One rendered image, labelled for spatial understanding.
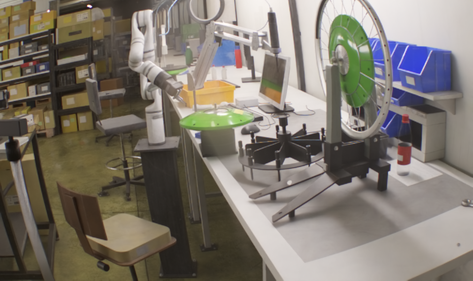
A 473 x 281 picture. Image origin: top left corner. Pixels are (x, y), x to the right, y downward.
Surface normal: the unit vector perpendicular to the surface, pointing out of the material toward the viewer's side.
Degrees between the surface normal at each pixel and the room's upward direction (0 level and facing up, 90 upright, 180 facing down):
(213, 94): 94
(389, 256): 0
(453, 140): 90
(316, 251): 0
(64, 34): 90
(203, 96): 94
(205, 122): 24
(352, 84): 101
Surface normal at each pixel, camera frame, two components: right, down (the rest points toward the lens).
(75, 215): -0.58, 0.28
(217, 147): -0.05, 0.23
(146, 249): 0.81, 0.07
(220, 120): -0.01, -0.82
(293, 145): -0.90, 0.22
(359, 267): -0.07, -0.97
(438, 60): 0.20, 0.25
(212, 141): -0.34, 0.24
